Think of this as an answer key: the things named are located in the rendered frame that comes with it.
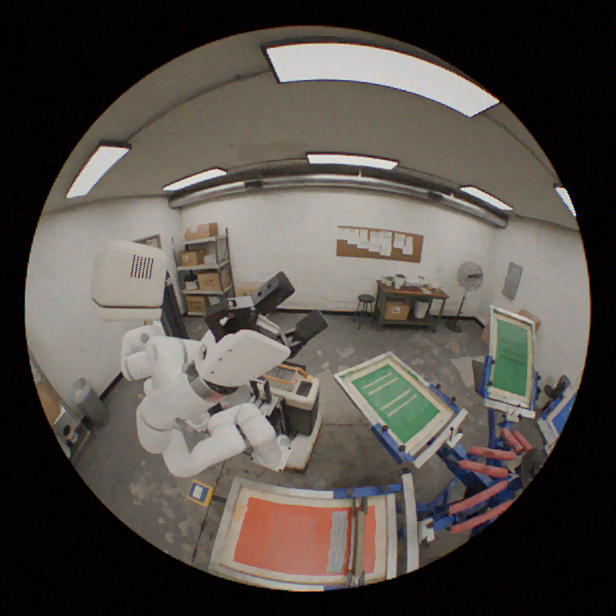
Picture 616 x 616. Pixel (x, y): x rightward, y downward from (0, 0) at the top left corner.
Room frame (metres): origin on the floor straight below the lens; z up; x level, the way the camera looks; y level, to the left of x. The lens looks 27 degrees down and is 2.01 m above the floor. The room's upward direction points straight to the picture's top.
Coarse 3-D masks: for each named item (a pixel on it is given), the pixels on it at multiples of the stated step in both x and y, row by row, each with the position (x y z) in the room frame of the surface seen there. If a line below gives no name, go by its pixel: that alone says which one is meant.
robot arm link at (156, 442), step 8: (144, 424) 0.09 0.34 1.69; (176, 424) 0.18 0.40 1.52; (144, 432) 0.07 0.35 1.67; (152, 432) 0.08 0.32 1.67; (160, 432) 0.09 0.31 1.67; (168, 432) 0.10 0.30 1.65; (144, 440) 0.06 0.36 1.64; (152, 440) 0.07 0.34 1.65; (160, 440) 0.08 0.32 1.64; (168, 440) 0.09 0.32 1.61; (152, 448) 0.05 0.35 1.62; (160, 448) 0.06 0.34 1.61
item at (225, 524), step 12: (240, 480) 0.13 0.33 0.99; (276, 492) 0.09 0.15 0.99; (288, 492) 0.10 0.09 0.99; (300, 492) 0.10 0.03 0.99; (312, 492) 0.10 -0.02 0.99; (324, 492) 0.10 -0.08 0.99; (228, 504) -0.02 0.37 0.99; (228, 516) -0.09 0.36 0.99; (228, 528) -0.16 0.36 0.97; (216, 540) -0.25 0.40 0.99; (396, 540) -0.24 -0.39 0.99; (216, 552) -0.32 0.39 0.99; (396, 552) -0.31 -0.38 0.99; (216, 564) -0.39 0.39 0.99; (240, 576) -0.43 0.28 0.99; (252, 576) -0.41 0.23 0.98; (288, 588) -0.46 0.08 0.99; (300, 588) -0.45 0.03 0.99; (312, 588) -0.45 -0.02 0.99
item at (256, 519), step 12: (252, 504) 0.01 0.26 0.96; (264, 504) 0.02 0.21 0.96; (276, 504) 0.03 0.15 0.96; (288, 504) 0.03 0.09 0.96; (252, 516) -0.06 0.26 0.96; (264, 516) -0.05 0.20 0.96; (324, 516) -0.03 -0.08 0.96; (348, 516) -0.05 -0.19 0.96; (372, 516) -0.07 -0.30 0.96; (252, 528) -0.13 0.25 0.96; (264, 528) -0.12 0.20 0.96; (324, 528) -0.10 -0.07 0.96; (348, 528) -0.12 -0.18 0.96; (372, 528) -0.14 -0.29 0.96; (324, 540) -0.17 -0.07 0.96; (348, 540) -0.19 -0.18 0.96
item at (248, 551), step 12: (240, 540) -0.21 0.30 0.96; (252, 540) -0.20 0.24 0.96; (264, 540) -0.19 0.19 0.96; (372, 540) -0.21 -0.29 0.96; (240, 552) -0.29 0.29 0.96; (252, 552) -0.27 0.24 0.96; (312, 552) -0.24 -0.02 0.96; (324, 552) -0.24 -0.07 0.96; (348, 552) -0.26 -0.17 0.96; (372, 552) -0.28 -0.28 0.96; (252, 564) -0.35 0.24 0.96; (264, 564) -0.33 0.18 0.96; (276, 564) -0.32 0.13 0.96; (312, 564) -0.31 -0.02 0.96; (324, 564) -0.32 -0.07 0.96; (348, 564) -0.33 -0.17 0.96; (372, 564) -0.36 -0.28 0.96
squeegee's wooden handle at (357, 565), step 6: (360, 516) -0.05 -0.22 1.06; (360, 522) -0.08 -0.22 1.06; (360, 528) -0.11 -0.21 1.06; (354, 534) -0.15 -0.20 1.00; (360, 534) -0.14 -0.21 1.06; (354, 540) -0.18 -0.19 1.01; (360, 540) -0.18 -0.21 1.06; (354, 546) -0.21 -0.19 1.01; (360, 546) -0.21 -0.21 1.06; (354, 552) -0.25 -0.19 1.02; (360, 552) -0.24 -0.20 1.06; (354, 558) -0.28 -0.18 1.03; (360, 558) -0.27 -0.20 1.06; (354, 564) -0.31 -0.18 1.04; (360, 564) -0.31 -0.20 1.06; (354, 570) -0.34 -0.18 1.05; (360, 570) -0.34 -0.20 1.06; (354, 576) -0.37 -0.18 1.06
